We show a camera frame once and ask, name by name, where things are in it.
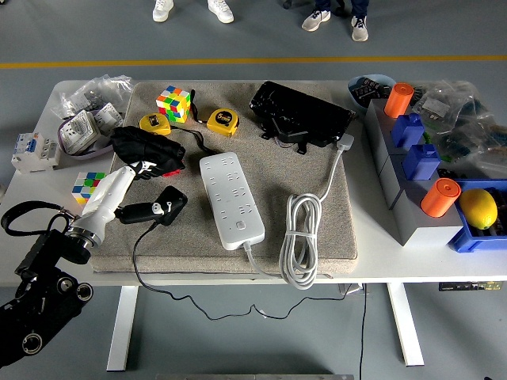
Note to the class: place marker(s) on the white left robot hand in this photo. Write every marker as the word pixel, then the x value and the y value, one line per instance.
pixel 105 198

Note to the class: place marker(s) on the white power strip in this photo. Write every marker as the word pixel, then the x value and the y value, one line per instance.
pixel 233 198

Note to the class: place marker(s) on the yellow tape measure black label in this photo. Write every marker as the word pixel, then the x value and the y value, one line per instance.
pixel 222 120

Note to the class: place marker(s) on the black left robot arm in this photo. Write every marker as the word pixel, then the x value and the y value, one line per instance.
pixel 39 301

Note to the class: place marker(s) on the black circuit board pile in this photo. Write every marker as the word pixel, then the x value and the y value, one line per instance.
pixel 370 90

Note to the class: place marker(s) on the colourful puzzle cube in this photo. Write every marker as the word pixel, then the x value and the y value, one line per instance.
pixel 172 105
pixel 85 188

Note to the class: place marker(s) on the black folded umbrella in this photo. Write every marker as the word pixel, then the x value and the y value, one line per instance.
pixel 146 148

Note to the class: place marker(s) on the large white socket module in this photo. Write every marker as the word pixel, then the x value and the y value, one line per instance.
pixel 79 132

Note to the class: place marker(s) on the small white socket module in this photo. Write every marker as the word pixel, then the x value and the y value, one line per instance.
pixel 109 116

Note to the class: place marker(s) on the white circuit breaker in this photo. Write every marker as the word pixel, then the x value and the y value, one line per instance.
pixel 33 156

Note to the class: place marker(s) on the yellow tape measure clear window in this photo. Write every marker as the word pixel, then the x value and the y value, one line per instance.
pixel 154 123

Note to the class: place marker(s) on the clear bag of small parts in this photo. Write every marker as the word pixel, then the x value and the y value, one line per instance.
pixel 91 93

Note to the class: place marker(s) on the white table leg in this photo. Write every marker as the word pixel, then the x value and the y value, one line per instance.
pixel 123 328
pixel 406 328

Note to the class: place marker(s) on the grey-brown mat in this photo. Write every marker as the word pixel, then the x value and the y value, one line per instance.
pixel 277 178

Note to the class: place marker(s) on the person's leg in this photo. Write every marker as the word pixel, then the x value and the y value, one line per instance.
pixel 359 29
pixel 315 21
pixel 163 12
pixel 219 10

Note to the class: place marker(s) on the light blue bowl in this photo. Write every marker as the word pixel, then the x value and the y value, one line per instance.
pixel 358 103

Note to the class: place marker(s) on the grey box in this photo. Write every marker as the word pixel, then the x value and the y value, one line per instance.
pixel 390 178
pixel 376 126
pixel 420 233

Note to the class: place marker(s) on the orange cylinder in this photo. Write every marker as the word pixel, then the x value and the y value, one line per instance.
pixel 437 200
pixel 398 101

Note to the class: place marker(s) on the blue plastic block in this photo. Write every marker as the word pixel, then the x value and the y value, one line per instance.
pixel 421 162
pixel 408 132

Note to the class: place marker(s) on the clear bag with white connector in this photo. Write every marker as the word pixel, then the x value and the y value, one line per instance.
pixel 435 105

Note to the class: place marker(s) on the blue storage bin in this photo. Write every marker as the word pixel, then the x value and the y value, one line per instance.
pixel 467 239

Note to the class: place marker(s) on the black table control panel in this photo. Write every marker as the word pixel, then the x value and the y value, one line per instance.
pixel 467 286

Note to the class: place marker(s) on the clear bag of dark parts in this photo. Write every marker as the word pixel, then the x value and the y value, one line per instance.
pixel 475 150

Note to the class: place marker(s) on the yellow lemon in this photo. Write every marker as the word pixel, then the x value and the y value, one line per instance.
pixel 479 210

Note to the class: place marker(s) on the small black bracket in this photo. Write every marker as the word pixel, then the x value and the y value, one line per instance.
pixel 291 137

